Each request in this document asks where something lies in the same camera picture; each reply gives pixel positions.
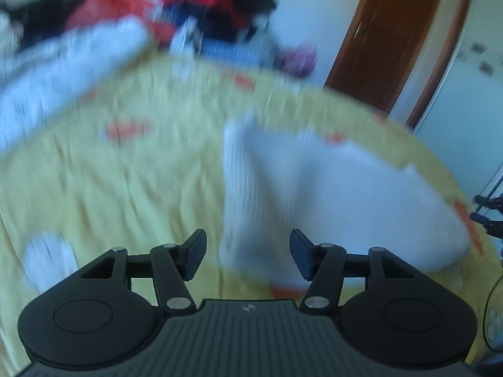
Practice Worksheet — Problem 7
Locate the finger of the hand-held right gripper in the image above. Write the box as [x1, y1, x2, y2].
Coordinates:
[473, 194, 503, 210]
[470, 211, 503, 241]

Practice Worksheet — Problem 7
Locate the yellow carrot-print bedsheet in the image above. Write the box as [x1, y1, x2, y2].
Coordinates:
[0, 52, 503, 377]

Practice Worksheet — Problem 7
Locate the small white cloth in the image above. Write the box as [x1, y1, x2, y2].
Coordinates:
[21, 231, 80, 292]

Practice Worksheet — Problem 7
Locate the orange-red cloth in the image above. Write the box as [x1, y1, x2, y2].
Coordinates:
[66, 0, 168, 45]

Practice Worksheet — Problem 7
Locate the light blue knit sweater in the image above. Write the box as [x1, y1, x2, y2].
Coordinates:
[200, 41, 268, 64]

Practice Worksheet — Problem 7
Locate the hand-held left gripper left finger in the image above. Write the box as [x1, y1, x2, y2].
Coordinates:
[80, 228, 207, 315]

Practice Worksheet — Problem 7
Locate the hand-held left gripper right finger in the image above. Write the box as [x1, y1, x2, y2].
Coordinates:
[290, 228, 417, 315]

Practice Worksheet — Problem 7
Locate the navy jacket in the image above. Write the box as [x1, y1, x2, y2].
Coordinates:
[173, 7, 246, 45]

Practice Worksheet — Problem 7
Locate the white printed quilt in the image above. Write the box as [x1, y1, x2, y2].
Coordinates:
[0, 19, 151, 152]

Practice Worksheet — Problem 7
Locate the brown door frame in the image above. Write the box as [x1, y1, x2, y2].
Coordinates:
[406, 0, 478, 131]

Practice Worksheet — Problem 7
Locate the brown wooden door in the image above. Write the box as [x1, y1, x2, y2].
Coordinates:
[325, 0, 446, 115]

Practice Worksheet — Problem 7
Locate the black cloth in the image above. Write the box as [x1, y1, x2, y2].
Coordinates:
[0, 0, 81, 50]

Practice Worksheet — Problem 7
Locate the white knit sweater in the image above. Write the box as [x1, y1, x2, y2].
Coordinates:
[219, 112, 473, 288]

